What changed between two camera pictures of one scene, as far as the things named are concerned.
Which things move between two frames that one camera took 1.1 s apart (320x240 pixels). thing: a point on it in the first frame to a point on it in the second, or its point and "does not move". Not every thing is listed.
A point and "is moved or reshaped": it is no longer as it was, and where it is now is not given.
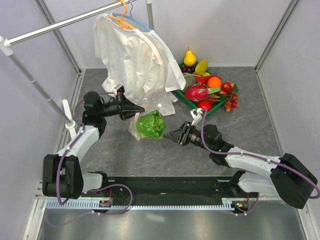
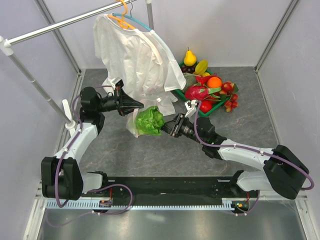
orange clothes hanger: x=123 y=24 does not move
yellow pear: x=190 y=59 does not move
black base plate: x=172 y=187 does not move
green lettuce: x=151 y=125 is moved or reshaped
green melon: x=190 y=80 does not move
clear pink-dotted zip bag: x=148 y=122 to x=159 y=103
